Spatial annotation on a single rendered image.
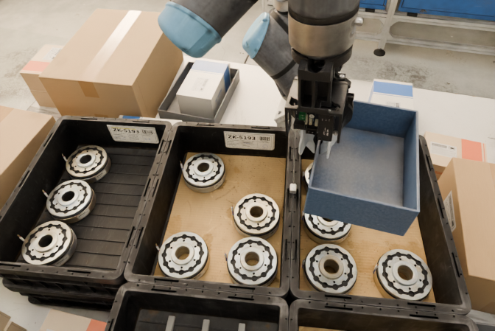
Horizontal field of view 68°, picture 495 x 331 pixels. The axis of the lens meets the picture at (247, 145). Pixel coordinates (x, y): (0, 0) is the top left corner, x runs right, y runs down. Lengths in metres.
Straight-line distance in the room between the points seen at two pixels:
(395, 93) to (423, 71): 1.51
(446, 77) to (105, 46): 2.14
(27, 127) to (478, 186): 1.12
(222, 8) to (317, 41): 0.12
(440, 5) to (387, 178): 2.10
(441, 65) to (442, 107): 1.47
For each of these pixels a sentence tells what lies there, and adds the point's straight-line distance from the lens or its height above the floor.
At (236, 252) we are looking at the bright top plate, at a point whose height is 0.86.
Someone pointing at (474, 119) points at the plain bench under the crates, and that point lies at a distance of 1.40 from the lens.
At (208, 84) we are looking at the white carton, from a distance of 1.23.
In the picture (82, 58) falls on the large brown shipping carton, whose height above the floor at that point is 0.90.
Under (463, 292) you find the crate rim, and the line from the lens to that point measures 0.76.
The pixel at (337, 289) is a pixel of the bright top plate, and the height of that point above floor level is 0.86.
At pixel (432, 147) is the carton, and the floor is 0.78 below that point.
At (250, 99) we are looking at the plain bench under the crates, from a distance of 1.30.
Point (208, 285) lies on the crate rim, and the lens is 0.69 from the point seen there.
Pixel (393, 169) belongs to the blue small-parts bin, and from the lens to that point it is 0.66.
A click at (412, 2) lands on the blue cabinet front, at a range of 2.65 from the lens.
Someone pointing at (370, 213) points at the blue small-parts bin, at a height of 1.11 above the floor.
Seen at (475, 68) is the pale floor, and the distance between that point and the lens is 2.92.
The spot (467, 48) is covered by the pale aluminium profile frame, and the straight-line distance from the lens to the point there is 2.84.
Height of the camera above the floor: 1.57
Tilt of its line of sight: 49 degrees down
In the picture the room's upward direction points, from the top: 3 degrees counter-clockwise
